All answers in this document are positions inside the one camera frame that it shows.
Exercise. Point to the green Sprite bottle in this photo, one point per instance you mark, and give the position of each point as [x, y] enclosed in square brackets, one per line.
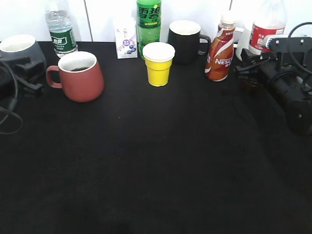
[148, 22]

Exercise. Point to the dark grey mug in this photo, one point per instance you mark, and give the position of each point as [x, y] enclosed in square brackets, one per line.
[22, 45]

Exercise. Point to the orange Nescafe coffee bottle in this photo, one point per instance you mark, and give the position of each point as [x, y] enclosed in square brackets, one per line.
[221, 51]

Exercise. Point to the cola bottle red label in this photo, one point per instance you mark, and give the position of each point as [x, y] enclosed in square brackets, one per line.
[270, 18]

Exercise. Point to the red ceramic mug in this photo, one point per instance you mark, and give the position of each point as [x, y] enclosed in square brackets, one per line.
[79, 75]

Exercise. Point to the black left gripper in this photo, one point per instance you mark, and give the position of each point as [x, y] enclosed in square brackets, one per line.
[20, 73]

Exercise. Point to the white purple milk carton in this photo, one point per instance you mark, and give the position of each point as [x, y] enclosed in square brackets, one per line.
[126, 37]

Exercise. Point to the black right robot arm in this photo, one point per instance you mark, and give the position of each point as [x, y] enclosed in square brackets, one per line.
[285, 83]

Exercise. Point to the yellow paper cup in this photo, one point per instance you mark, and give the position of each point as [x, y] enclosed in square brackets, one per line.
[158, 59]

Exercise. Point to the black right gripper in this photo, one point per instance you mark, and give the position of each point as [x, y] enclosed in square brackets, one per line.
[257, 71]

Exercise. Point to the black mug white interior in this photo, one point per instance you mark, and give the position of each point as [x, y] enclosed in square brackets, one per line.
[184, 36]

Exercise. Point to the clear water bottle green label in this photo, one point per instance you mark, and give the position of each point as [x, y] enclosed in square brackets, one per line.
[60, 27]

